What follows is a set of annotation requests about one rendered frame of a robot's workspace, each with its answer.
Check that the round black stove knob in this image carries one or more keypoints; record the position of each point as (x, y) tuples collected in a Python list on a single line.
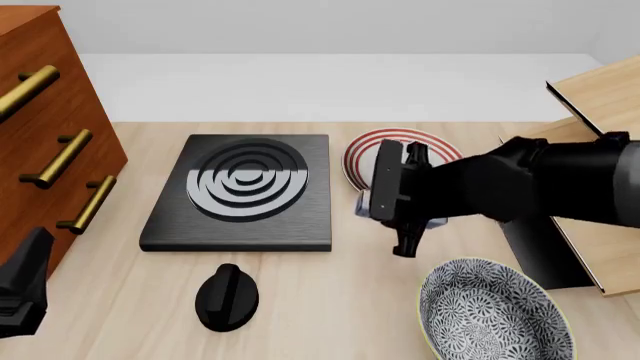
[(225, 300)]

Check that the wooden slat tray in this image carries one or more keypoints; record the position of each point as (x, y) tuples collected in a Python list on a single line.
[(615, 97)]

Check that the black and grey right robot arm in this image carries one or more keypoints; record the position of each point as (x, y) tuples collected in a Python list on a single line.
[(575, 180)]

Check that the wooden cabinet drawer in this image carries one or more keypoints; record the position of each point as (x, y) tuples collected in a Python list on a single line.
[(75, 108), (45, 48), (107, 153)]

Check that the black and white patterned bowl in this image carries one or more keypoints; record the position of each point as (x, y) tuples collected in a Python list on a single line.
[(490, 311)]

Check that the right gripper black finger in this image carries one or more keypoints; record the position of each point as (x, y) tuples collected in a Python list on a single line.
[(410, 238), (418, 153)]

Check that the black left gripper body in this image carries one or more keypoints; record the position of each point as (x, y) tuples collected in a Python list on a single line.
[(17, 300)]

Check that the wooden cabinet with drawers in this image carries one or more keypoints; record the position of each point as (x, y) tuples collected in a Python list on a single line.
[(75, 112)]

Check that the white plate with red rings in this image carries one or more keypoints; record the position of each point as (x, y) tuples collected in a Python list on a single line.
[(357, 157)]

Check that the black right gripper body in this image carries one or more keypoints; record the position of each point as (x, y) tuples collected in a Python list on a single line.
[(417, 191)]

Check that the flat black stove plate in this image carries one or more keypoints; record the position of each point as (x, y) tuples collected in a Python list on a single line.
[(170, 221)]

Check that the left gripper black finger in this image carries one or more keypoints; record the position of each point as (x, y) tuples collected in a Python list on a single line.
[(37, 255)]

